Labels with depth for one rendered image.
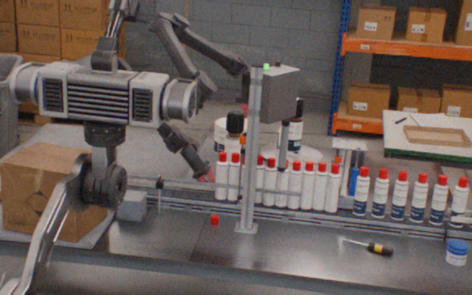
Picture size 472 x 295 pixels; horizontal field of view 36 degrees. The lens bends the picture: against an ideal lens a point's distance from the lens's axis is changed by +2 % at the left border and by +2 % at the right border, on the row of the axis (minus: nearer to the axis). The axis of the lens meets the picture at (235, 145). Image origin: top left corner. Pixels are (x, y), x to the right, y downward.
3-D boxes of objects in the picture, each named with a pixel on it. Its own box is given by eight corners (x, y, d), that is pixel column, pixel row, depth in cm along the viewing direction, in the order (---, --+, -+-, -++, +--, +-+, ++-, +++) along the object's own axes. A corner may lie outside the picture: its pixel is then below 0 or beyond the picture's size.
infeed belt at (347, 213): (441, 229, 293) (442, 220, 292) (444, 238, 285) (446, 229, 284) (53, 184, 311) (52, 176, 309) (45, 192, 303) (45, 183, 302)
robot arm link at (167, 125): (98, 75, 289) (115, 58, 285) (104, 73, 294) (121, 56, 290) (169, 155, 290) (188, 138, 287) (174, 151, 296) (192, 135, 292)
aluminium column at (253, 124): (251, 225, 286) (264, 64, 263) (251, 230, 282) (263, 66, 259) (241, 224, 287) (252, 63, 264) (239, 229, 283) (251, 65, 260)
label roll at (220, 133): (207, 153, 346) (209, 125, 341) (221, 141, 364) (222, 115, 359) (247, 161, 341) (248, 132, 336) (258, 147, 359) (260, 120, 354)
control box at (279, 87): (296, 116, 277) (300, 69, 270) (267, 124, 265) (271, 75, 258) (275, 110, 283) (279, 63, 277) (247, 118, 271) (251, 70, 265)
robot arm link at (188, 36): (159, 39, 270) (177, 19, 266) (155, 29, 273) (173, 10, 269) (233, 80, 299) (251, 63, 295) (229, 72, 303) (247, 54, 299)
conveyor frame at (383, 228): (441, 229, 295) (442, 219, 293) (444, 242, 285) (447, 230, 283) (54, 185, 312) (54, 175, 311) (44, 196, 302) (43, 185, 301)
